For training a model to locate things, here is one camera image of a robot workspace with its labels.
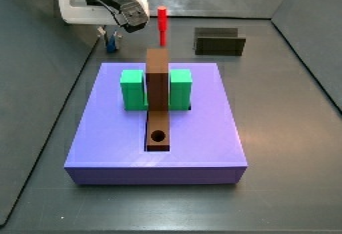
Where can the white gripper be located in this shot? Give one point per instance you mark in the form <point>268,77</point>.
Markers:
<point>97,13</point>

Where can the blue stepped peg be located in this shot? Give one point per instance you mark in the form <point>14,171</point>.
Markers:
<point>111,44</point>

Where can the black angle fixture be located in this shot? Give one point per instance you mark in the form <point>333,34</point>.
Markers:
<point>218,41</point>

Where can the red hexagonal peg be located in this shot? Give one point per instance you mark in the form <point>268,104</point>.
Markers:
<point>162,25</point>

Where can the green block left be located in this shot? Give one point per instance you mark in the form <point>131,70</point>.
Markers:
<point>133,90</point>

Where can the green block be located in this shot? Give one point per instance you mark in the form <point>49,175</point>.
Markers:
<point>133,90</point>
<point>181,84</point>

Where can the green block right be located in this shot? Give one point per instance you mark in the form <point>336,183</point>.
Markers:
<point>181,84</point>

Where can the brown slotted block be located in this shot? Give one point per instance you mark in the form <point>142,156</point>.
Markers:
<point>158,118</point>

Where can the purple base block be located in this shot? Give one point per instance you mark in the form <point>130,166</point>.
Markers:
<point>107,152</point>

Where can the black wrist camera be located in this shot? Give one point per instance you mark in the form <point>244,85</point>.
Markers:
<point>130,9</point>

